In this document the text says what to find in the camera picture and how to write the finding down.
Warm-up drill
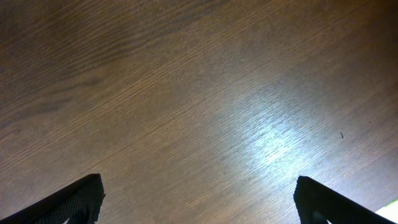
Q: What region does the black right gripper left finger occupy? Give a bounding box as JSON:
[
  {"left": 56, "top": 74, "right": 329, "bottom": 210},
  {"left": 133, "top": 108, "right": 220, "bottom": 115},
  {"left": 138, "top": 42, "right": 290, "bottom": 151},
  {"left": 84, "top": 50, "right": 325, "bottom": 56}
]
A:
[{"left": 1, "top": 174, "right": 105, "bottom": 224}]

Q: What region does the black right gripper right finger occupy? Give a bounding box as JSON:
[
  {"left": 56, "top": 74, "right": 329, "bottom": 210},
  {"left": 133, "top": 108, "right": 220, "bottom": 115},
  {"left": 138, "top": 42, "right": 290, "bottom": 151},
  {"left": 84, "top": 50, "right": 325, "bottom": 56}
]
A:
[{"left": 294, "top": 176, "right": 394, "bottom": 224}]

